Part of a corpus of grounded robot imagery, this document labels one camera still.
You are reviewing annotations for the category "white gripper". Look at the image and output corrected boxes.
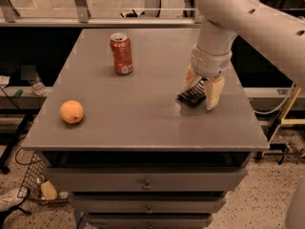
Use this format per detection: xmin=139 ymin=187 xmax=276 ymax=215
xmin=183 ymin=44 xmax=231 ymax=111

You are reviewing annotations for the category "black rxbar chocolate bar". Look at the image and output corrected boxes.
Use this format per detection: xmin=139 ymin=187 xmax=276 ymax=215
xmin=177 ymin=78 xmax=206 ymax=108

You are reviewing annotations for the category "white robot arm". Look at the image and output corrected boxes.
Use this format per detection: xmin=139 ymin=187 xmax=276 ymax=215
xmin=184 ymin=0 xmax=305 ymax=110

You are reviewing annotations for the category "red soda can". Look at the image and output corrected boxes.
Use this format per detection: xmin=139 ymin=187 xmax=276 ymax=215
xmin=110 ymin=32 xmax=133 ymax=75

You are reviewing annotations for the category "yellow metal stand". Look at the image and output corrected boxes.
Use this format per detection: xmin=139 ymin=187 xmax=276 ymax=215
xmin=255 ymin=86 xmax=305 ymax=160

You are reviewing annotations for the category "orange fruit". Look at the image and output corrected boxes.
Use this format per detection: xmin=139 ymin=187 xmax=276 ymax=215
xmin=60 ymin=100 xmax=85 ymax=124

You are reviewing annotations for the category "clear plastic bottle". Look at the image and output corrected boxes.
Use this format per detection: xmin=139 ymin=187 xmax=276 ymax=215
xmin=30 ymin=75 xmax=47 ymax=95

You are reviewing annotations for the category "yellow bottle in basket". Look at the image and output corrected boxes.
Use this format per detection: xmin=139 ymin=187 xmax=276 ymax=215
xmin=41 ymin=181 xmax=57 ymax=200

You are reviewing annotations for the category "wire basket on floor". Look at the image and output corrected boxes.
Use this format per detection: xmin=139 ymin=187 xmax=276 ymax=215
xmin=17 ymin=154 xmax=70 ymax=205

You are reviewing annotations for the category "metal railing frame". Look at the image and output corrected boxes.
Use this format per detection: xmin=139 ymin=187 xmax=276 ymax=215
xmin=0 ymin=0 xmax=305 ymax=29

